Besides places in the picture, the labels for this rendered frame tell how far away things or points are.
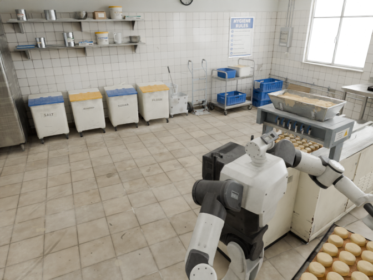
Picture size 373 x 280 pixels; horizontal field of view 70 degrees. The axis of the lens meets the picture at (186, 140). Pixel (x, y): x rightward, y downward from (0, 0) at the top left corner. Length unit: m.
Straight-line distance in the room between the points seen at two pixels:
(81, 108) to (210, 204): 4.39
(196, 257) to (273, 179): 0.42
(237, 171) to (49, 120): 4.43
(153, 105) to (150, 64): 0.97
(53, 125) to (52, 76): 0.98
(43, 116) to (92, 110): 0.79
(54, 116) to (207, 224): 4.48
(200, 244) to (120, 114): 4.53
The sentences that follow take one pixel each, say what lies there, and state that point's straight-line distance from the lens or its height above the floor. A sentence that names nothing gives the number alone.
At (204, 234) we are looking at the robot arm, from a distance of 0.89.
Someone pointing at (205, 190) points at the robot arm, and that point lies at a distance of 0.95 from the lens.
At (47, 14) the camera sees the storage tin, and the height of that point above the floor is 2.07.
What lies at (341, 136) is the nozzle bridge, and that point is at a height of 1.09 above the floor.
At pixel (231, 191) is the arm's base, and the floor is 1.40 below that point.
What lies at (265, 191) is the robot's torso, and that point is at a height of 1.36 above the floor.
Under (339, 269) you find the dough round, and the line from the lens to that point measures 1.13.
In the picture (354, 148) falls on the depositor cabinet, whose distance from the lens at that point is 2.88.
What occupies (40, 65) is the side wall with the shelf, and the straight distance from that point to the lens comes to 5.65.
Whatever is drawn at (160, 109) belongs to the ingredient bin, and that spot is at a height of 0.31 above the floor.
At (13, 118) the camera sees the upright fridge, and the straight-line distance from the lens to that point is 4.94.
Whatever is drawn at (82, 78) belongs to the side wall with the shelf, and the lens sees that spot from 5.69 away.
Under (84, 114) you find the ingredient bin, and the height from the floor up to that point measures 0.43.
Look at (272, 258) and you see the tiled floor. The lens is 2.70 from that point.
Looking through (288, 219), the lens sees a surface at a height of 0.25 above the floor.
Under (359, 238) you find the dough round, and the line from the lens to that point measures 1.28.
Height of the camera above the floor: 1.92
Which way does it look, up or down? 24 degrees down
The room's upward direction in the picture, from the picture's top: 1 degrees counter-clockwise
